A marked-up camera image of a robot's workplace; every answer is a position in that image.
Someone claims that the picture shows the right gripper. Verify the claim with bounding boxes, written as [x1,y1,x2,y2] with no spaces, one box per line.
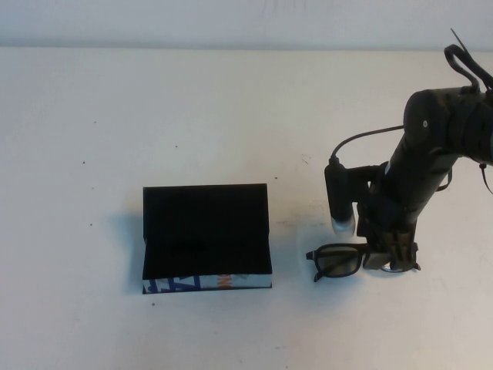
[356,191,420,271]

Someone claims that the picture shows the black frame glasses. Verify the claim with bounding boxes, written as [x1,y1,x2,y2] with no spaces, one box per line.
[306,241,421,284]

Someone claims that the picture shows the black glasses case printed front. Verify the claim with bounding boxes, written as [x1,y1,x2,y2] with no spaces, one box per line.
[141,183,274,295]

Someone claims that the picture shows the black zip tie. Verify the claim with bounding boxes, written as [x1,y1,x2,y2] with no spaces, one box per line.
[478,161,493,194]
[450,27,471,53]

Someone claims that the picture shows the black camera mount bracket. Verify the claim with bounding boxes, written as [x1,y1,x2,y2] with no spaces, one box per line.
[348,163,389,202]

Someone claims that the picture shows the black silver-capped wrist camera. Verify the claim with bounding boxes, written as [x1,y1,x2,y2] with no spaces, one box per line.
[324,163,356,237]

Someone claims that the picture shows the thin black camera cable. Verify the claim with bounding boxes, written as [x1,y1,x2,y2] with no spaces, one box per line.
[329,124,404,165]

